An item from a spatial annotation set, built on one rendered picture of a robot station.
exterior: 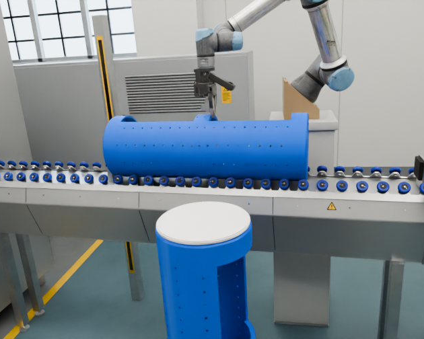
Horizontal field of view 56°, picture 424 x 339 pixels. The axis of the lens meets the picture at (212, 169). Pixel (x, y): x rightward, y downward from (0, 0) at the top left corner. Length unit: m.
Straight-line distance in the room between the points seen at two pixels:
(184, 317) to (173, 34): 3.35
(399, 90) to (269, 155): 3.06
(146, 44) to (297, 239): 3.00
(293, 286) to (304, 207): 0.73
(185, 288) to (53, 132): 2.77
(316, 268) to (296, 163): 0.80
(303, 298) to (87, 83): 2.34
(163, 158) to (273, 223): 0.54
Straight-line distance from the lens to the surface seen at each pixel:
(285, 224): 1.70
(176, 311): 1.22
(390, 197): 1.68
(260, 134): 1.59
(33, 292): 2.72
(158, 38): 4.25
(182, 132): 1.67
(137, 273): 2.61
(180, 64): 3.19
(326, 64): 1.88
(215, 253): 1.08
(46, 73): 3.66
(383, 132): 4.57
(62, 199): 2.03
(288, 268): 2.23
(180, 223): 1.17
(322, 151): 1.98
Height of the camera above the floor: 1.53
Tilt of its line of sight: 18 degrees down
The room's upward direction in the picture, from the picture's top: 4 degrees counter-clockwise
